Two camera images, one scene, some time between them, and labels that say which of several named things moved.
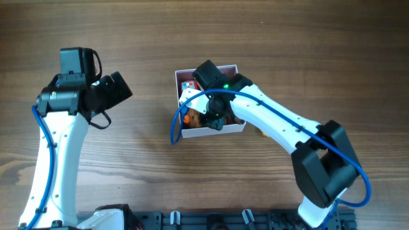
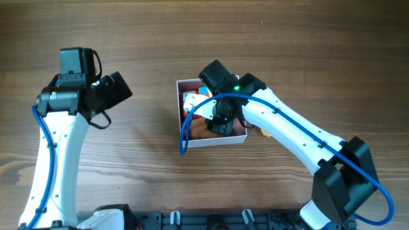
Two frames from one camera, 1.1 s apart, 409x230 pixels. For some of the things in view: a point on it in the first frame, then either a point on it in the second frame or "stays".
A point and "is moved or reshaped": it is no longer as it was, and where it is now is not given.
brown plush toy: (192, 119) is moved or reshaped
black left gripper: (115, 95) stays
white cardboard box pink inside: (192, 98) is moved or reshaped
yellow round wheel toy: (264, 133) stays
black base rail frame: (236, 220) stays
